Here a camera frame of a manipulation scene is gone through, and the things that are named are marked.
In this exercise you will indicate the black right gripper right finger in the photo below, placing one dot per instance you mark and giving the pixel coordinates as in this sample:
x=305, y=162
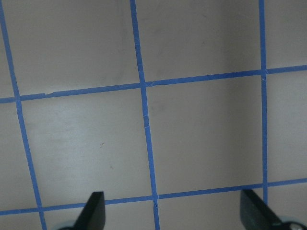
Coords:
x=255, y=214

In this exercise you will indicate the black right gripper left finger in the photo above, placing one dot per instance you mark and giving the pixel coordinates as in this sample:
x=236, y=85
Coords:
x=93, y=215

